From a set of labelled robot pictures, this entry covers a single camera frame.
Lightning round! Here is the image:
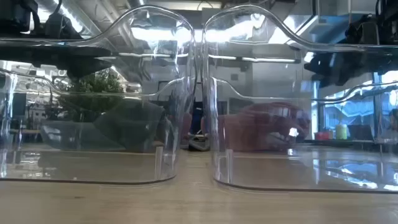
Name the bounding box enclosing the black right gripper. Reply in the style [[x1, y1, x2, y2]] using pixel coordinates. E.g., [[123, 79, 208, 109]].
[[306, 52, 354, 88]]

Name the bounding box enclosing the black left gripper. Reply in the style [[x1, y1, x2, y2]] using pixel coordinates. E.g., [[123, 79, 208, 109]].
[[57, 49, 113, 78]]

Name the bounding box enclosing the dark green hat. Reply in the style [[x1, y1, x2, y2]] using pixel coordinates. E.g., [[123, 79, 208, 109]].
[[40, 98, 175, 153]]

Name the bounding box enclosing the dark red hat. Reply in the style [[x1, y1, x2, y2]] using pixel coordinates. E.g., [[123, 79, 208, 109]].
[[217, 101, 312, 153]]

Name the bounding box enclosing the potted green plant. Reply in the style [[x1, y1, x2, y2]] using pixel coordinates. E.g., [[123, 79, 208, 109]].
[[55, 67, 126, 123]]

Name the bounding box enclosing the yellow-green container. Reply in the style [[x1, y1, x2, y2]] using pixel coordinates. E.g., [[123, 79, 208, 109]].
[[335, 123, 348, 141]]

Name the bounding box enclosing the red container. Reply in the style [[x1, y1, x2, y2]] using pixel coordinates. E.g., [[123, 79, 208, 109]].
[[313, 131, 333, 141]]

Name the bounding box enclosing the clear plastic bin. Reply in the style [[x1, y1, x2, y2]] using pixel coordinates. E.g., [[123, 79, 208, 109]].
[[0, 4, 197, 187], [201, 3, 398, 194]]

